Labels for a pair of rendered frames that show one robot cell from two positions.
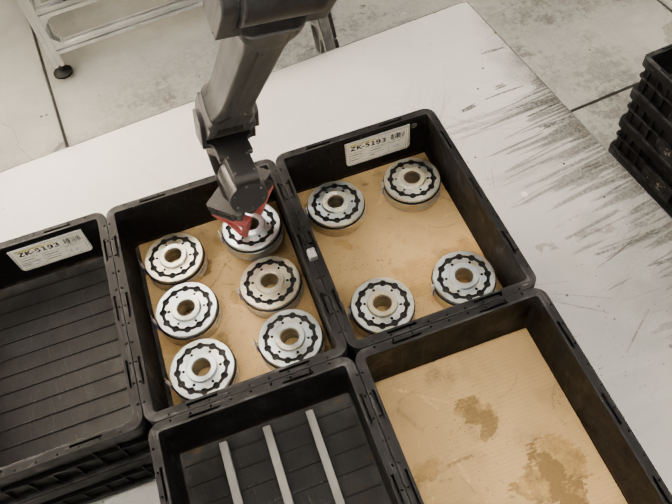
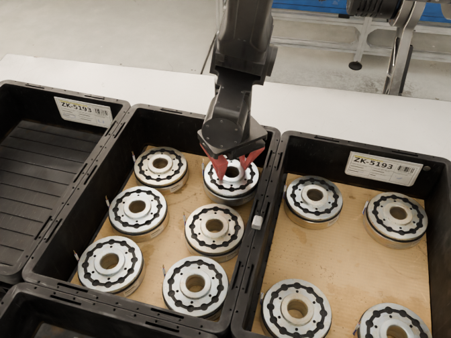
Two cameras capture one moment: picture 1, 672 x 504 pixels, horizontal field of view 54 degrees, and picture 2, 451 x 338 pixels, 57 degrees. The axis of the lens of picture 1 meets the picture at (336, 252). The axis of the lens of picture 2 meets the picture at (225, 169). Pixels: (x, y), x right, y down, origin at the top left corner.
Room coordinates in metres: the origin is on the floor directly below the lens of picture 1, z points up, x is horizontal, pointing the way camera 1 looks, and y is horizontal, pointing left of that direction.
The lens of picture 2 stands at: (0.22, -0.09, 1.46)
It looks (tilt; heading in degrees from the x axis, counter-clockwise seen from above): 48 degrees down; 28
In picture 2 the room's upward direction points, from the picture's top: straight up
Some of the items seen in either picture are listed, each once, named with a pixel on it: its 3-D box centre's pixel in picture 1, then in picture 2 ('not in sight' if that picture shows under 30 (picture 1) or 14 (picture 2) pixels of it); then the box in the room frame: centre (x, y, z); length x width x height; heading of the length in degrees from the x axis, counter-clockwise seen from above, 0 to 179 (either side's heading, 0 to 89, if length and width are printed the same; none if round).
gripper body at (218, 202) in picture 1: (236, 180); (232, 123); (0.68, 0.14, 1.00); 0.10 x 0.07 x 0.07; 147
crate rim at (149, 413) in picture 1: (218, 278); (170, 196); (0.55, 0.19, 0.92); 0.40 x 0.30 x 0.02; 12
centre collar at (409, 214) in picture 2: (411, 177); (398, 213); (0.74, -0.15, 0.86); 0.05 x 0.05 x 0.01
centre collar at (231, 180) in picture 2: (250, 224); (231, 172); (0.67, 0.14, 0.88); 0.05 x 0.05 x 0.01
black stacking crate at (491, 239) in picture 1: (395, 236); (349, 255); (0.62, -0.10, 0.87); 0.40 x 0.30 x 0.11; 12
